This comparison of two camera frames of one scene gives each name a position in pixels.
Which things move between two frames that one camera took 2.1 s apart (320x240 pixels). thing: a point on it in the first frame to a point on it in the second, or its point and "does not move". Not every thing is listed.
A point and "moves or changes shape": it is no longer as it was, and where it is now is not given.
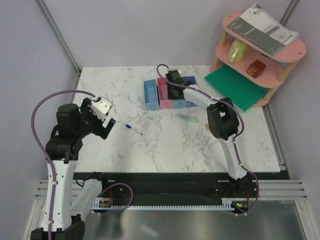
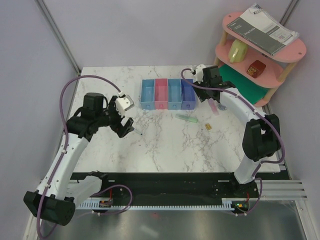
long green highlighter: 189,119 does not move
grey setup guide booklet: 258,28 does not move
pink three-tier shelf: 244,59 does not move
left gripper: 86,110 to 118,125
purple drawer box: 192,79 moves or changes shape
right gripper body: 170,94 to 202,93
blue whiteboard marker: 130,127 does not move
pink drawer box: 164,102 moves or changes shape
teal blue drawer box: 179,104 moves or changes shape
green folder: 242,93 does not move
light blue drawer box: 150,95 moves or changes shape
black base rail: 174,188 does not move
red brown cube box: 256,68 does not move
